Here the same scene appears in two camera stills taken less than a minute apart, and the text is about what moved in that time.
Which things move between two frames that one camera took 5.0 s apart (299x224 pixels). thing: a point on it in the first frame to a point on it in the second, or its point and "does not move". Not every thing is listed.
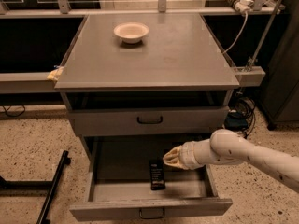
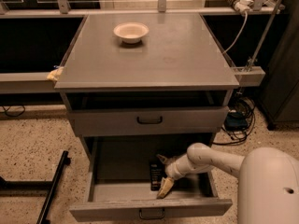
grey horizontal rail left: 27,83 does not move
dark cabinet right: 280,95 does not move
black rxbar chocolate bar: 157,175 does not move
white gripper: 186,156 to 172,170
